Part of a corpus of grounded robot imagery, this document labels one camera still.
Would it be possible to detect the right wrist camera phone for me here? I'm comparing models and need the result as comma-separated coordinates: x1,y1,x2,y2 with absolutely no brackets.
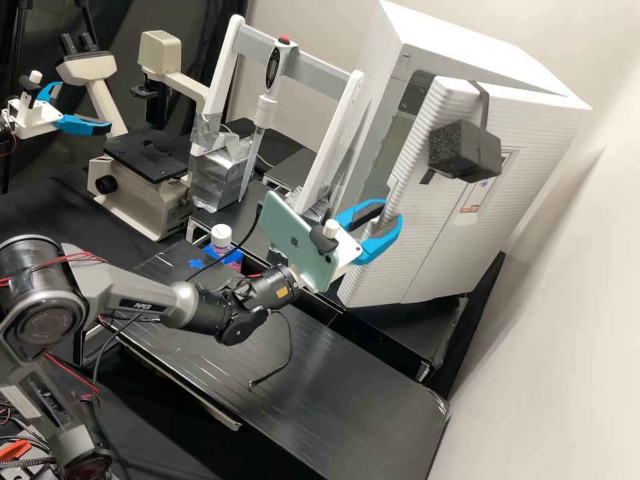
261,191,347,295

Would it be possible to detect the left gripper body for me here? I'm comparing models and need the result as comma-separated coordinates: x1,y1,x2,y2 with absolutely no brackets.
7,97,65,141

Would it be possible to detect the white pipette stand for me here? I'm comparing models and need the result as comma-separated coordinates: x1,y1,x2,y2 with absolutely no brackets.
188,13,367,222

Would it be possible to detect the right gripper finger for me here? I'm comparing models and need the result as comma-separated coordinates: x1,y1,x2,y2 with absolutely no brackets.
356,215,405,265
333,199,389,232

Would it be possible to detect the cream microscope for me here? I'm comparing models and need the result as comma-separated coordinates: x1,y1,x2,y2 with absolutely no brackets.
55,29,211,244

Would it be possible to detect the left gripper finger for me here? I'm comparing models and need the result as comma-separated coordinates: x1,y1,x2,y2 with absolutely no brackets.
37,81,65,109
53,113,115,138

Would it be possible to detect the pipette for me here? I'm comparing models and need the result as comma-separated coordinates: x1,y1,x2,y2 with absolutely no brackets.
239,37,301,199

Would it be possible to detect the left phone holder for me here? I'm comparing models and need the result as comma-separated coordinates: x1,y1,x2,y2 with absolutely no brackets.
18,69,45,112

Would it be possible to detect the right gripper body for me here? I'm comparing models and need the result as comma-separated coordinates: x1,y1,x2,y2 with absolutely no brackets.
291,227,365,295

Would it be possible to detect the black cable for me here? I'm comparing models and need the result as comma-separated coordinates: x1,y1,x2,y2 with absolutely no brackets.
247,307,294,389
187,199,267,283

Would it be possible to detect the white incubator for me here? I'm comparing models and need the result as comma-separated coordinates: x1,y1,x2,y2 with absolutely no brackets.
345,0,595,261

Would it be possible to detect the small bottle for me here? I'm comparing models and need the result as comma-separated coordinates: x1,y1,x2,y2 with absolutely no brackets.
209,223,235,261

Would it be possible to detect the incubator door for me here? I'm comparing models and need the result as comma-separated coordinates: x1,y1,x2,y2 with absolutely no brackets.
337,73,576,309

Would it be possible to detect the blue bottle holder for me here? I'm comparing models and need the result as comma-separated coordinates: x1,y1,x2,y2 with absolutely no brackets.
201,243,245,274

